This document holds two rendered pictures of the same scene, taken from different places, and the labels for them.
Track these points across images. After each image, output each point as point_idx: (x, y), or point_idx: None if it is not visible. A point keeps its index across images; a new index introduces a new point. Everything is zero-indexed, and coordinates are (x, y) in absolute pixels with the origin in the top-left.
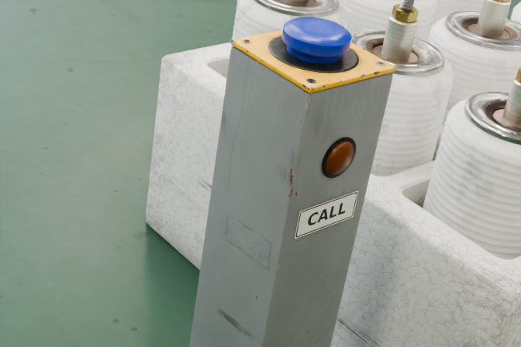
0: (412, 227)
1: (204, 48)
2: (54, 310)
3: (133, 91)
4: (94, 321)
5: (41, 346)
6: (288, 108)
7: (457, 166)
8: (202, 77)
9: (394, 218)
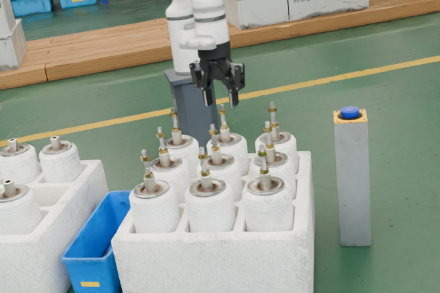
0: (309, 166)
1: (282, 237)
2: (382, 292)
3: None
4: (370, 282)
5: (395, 281)
6: None
7: (295, 150)
8: (304, 223)
9: (310, 170)
